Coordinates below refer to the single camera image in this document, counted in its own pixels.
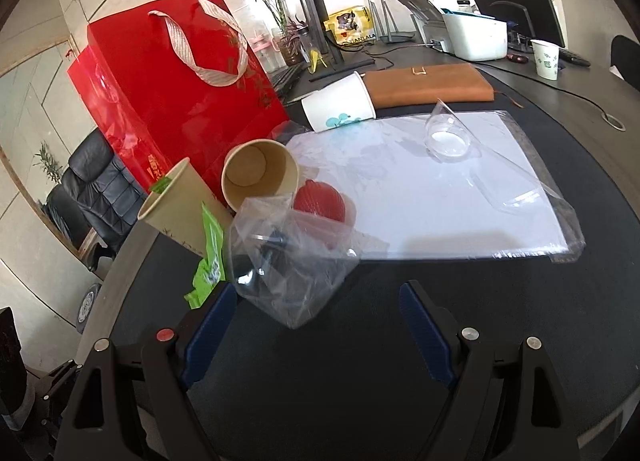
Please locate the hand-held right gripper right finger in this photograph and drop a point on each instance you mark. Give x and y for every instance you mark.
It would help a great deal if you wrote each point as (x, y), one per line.
(425, 331)

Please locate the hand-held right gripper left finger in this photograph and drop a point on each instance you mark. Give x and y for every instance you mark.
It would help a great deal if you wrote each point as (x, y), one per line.
(207, 336)

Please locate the green tea packet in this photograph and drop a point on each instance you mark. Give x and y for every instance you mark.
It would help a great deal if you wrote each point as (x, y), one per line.
(212, 251)

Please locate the clear plastic bag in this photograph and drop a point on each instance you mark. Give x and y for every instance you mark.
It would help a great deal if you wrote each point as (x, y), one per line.
(295, 286)

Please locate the beige leaf-print paper cup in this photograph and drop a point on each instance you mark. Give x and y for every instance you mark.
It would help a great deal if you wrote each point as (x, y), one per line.
(185, 206)

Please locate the red round ball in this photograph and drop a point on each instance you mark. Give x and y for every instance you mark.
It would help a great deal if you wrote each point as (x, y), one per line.
(320, 201)

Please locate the plain kraft paper cup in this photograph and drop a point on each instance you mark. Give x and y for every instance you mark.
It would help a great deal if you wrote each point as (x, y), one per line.
(250, 161)

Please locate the clear plastic cup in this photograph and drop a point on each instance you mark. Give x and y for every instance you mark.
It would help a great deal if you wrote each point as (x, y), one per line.
(447, 141)

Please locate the white teal-print paper cup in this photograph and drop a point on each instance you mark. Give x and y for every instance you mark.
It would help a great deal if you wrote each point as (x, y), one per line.
(340, 101)

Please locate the red gift bag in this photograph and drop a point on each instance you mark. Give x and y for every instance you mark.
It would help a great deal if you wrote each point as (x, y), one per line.
(150, 91)

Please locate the black desk mat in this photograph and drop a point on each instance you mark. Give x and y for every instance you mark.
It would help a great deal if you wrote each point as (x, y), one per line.
(325, 366)

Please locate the small rubber wheel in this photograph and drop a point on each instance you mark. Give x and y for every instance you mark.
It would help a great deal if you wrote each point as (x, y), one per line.
(87, 306)

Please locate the white paper in clear sleeve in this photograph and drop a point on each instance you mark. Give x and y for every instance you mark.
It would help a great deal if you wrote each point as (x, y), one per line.
(425, 206)

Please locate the black leather office chair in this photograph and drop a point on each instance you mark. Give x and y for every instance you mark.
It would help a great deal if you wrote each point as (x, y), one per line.
(95, 176)

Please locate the small green plant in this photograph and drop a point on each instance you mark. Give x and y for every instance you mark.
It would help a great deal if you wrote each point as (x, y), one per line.
(47, 161)

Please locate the brown leather notebook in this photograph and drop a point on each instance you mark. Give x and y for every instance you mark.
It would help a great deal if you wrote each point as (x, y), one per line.
(425, 86)

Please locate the black keyboard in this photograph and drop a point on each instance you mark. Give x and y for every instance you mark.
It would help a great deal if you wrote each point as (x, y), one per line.
(574, 57)
(287, 78)

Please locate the small dark red object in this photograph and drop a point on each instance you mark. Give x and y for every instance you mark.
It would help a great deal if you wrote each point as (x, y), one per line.
(517, 59)

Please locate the pink-lidded clear bottle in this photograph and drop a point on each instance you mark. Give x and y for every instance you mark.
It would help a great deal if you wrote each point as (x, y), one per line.
(262, 48)

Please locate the white green-print paper cup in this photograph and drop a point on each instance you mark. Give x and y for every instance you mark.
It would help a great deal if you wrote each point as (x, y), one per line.
(546, 61)

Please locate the black router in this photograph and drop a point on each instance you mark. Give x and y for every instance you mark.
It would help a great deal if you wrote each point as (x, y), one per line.
(395, 36)

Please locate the white storage box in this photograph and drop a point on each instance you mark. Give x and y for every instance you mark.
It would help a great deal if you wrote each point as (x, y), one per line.
(475, 38)

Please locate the grey white printer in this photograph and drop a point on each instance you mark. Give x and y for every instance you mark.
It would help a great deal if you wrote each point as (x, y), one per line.
(430, 26)

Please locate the yellow snack bag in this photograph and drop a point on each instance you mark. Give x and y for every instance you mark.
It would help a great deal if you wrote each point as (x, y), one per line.
(350, 23)

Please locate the small purple plant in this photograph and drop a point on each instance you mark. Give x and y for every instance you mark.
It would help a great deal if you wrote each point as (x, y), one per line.
(300, 23)

